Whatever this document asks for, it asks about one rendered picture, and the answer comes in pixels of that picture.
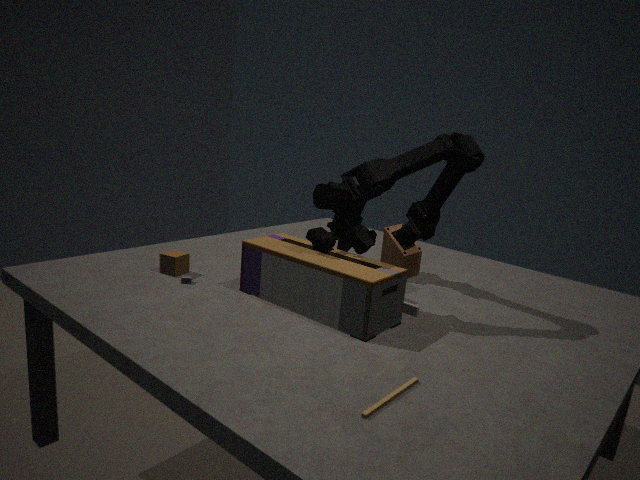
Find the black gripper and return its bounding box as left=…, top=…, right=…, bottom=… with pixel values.
left=306, top=210, right=363, bottom=254

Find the tan wooden stick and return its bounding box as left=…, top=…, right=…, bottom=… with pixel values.
left=361, top=377, right=419, bottom=420

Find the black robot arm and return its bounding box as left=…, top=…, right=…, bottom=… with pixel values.
left=313, top=132, right=485, bottom=254

